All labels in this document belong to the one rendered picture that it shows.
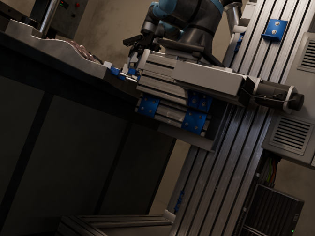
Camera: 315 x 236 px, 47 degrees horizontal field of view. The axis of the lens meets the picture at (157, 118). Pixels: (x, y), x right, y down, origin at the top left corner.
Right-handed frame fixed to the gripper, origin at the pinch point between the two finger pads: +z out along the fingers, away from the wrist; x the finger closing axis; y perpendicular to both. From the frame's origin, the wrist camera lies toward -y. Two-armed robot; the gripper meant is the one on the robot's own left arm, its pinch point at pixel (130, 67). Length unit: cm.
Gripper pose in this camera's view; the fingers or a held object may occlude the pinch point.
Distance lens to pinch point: 188.9
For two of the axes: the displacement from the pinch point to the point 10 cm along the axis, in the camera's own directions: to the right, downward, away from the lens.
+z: -3.6, 9.3, -0.1
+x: 4.3, 1.8, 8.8
